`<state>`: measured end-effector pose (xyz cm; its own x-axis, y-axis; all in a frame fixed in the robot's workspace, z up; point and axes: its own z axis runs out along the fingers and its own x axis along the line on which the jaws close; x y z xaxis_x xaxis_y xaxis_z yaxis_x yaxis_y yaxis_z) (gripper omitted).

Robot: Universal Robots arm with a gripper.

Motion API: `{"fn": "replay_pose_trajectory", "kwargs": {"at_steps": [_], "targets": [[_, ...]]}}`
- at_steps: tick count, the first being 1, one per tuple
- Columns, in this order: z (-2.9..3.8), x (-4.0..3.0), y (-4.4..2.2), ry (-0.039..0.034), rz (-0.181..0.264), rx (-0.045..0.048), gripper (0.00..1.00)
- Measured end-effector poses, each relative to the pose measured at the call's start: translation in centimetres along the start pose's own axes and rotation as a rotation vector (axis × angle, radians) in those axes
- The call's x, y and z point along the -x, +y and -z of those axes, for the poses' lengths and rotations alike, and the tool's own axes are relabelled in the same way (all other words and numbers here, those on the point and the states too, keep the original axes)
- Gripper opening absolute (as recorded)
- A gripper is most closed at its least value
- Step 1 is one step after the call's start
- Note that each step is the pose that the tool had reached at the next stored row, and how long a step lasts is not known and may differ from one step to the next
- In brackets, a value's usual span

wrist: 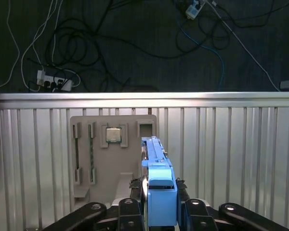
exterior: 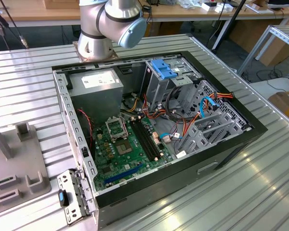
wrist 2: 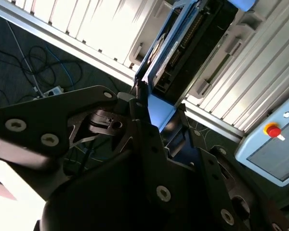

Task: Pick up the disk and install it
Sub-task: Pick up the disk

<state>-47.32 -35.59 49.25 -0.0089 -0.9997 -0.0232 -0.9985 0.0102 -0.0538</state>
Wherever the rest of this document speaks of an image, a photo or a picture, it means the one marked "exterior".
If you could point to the brown cardboard box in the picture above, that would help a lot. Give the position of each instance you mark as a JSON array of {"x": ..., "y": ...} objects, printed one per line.
[{"x": 286, "y": 106}]

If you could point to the square brown base plate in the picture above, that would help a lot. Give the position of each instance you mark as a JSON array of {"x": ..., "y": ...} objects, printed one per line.
[{"x": 115, "y": 55}]

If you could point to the metal expansion card retainer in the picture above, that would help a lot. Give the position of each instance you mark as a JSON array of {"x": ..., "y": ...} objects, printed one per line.
[{"x": 69, "y": 178}]

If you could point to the black RAM slot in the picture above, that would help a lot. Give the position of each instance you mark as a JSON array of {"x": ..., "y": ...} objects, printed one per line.
[
  {"x": 145, "y": 140},
  {"x": 142, "y": 140},
  {"x": 151, "y": 138},
  {"x": 148, "y": 139}
]

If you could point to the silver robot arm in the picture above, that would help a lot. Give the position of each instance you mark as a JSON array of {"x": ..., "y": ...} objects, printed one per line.
[{"x": 94, "y": 24}]

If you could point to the black tripod pole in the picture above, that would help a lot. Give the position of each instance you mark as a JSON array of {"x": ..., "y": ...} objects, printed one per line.
[{"x": 231, "y": 21}]

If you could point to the blue plastic drive latch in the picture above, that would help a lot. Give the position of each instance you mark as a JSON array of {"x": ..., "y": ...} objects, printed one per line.
[{"x": 163, "y": 68}]

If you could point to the CPU socket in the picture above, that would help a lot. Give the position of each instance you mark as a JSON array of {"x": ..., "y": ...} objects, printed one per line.
[{"x": 124, "y": 147}]

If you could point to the black latch blue tab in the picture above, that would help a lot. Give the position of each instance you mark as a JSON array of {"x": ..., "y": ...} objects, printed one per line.
[{"x": 62, "y": 198}]

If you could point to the black open PC case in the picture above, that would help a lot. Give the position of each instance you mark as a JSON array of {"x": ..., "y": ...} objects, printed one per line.
[{"x": 183, "y": 183}]

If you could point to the large cardboard box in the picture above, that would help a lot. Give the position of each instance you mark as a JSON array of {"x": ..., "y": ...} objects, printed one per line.
[{"x": 245, "y": 31}]

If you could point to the aluminium profile frame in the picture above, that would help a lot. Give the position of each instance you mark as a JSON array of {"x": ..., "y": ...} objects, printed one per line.
[{"x": 283, "y": 36}]

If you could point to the small white box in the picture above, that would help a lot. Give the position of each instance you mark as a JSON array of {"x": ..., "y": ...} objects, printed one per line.
[{"x": 208, "y": 7}]

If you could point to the silver power supply unit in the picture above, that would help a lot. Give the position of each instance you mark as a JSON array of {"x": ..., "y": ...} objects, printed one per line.
[{"x": 96, "y": 96}]

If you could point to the long blue expansion slot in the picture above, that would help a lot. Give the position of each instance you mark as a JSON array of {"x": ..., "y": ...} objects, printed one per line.
[{"x": 125, "y": 173}]

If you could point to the grey parts rack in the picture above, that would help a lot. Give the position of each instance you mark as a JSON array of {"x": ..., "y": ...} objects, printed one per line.
[{"x": 14, "y": 173}]

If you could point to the metal drive cage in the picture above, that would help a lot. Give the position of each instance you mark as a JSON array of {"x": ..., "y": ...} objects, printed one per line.
[{"x": 159, "y": 89}]

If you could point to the wooden desk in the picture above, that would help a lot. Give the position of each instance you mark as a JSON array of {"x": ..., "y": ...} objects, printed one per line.
[{"x": 38, "y": 13}]

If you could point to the green motherboard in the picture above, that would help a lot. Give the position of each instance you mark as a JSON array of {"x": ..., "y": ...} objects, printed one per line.
[{"x": 125, "y": 166}]

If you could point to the white low table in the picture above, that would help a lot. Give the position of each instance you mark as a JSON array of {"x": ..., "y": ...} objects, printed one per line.
[{"x": 279, "y": 84}]

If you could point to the metal disk bay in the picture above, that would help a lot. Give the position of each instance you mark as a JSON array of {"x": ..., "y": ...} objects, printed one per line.
[{"x": 202, "y": 137}]

